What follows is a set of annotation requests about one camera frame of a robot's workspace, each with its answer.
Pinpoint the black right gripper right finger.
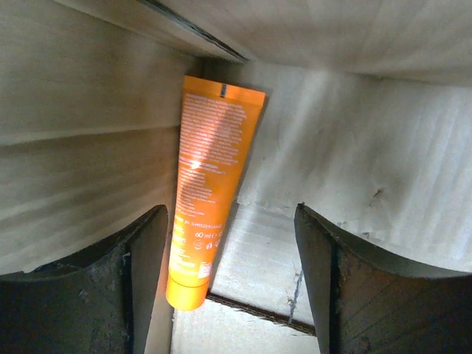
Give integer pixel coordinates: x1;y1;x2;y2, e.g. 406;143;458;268
294;204;471;353

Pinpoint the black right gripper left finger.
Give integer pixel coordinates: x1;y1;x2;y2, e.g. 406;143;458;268
1;205;168;353

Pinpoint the brown cardboard express box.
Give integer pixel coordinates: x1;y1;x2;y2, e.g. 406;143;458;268
1;1;471;353

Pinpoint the orange cream tube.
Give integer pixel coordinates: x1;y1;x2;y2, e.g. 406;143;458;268
166;76;266;310

